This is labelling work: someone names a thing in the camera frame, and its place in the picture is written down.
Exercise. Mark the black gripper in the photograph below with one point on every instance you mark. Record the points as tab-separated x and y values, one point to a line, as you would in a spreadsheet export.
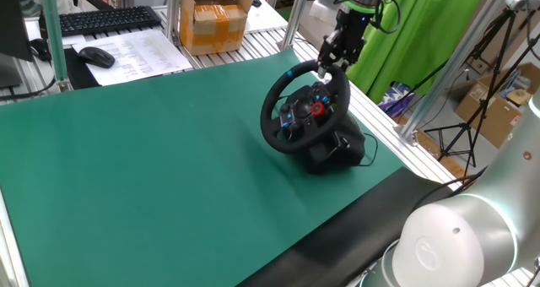
350	29

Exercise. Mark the black racing steering wheel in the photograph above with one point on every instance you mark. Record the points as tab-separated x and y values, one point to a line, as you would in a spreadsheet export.
303	109

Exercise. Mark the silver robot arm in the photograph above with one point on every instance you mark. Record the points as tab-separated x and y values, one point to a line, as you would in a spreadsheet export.
464	236

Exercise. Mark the black steering wheel base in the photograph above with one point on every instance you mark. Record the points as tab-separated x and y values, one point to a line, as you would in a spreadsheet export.
341	156

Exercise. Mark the blue white patterned bag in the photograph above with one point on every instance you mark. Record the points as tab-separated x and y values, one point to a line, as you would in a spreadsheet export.
394	99

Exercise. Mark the bright green curtain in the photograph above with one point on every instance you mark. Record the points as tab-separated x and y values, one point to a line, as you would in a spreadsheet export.
422	34

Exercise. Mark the taped cardboard box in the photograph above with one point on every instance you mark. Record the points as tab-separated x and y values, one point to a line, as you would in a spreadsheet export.
215	21

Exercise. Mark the black tripod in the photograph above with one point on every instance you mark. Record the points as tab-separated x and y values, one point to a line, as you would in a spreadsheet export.
465	126

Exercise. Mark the open cardboard box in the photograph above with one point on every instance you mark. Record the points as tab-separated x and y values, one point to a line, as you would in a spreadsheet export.
489	118

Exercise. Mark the printed paper sheet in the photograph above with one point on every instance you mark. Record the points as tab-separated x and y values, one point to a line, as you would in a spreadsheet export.
139	55

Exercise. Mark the green table mat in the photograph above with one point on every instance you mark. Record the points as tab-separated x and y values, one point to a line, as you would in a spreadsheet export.
126	173

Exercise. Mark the black keyboard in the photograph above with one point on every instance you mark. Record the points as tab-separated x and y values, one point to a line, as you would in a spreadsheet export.
101	20

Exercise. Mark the black computer mouse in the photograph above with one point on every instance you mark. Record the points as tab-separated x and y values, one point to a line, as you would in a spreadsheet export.
96	57

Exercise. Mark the black mouse pad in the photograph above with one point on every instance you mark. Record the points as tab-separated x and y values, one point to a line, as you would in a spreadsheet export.
78	78

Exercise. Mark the black small device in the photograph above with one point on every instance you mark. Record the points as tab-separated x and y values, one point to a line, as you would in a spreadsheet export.
40	48

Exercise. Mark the black monitor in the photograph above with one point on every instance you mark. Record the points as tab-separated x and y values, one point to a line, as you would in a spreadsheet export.
12	21

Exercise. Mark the aluminium frame post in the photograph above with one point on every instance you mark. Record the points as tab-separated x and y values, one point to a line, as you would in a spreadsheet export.
52	34
296	12
445	67
173	12

